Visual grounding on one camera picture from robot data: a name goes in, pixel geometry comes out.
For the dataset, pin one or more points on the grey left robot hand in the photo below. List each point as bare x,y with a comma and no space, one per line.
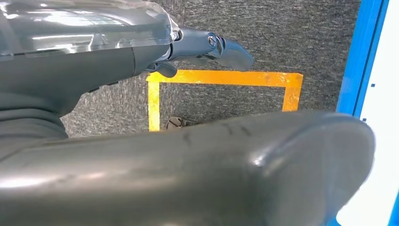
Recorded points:
187,174

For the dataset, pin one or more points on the blue steel shelf rack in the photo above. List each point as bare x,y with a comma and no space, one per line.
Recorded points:
355,62

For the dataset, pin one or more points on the yellow floor tape square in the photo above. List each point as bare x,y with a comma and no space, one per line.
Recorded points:
233,78

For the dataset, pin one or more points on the small dark round object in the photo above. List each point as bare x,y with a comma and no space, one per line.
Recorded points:
175,122

